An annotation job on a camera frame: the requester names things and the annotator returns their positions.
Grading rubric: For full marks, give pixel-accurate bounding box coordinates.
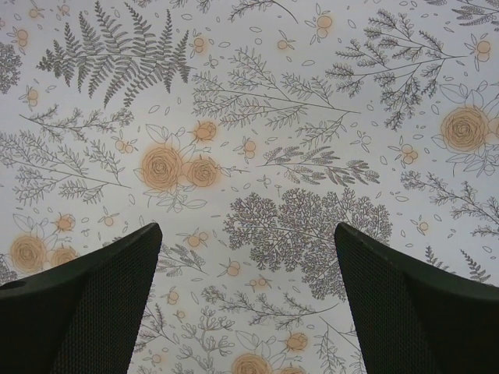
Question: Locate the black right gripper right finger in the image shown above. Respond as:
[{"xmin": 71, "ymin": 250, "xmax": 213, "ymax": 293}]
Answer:
[{"xmin": 334, "ymin": 223, "xmax": 498, "ymax": 373}]

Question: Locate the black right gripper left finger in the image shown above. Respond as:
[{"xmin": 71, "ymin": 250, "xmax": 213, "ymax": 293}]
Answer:
[{"xmin": 1, "ymin": 223, "xmax": 162, "ymax": 373}]

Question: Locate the floral patterned table mat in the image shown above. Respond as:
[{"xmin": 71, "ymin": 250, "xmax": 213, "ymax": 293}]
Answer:
[{"xmin": 1, "ymin": 1, "xmax": 498, "ymax": 373}]

